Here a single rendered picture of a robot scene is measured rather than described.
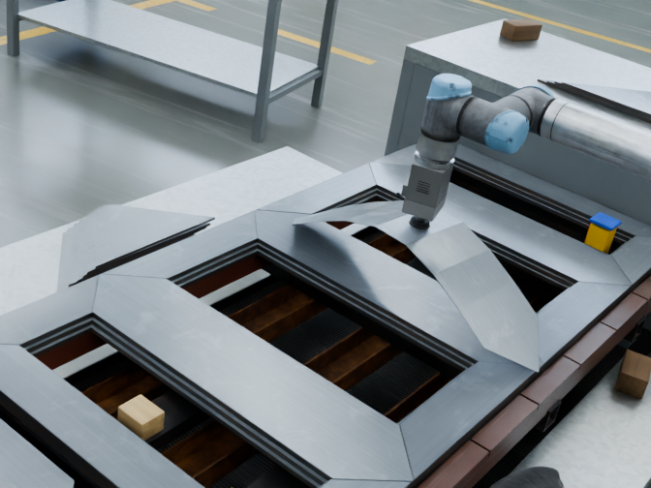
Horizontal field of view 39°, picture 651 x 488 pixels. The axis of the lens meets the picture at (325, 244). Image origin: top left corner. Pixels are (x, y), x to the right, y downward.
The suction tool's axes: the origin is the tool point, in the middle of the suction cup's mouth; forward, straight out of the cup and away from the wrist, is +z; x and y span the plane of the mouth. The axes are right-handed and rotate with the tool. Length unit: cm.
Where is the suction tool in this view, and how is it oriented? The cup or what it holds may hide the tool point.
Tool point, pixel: (418, 229)
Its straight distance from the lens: 183.9
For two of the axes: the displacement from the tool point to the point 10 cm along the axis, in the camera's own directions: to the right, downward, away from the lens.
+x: 9.1, 3.1, -2.7
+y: -3.8, 4.1, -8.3
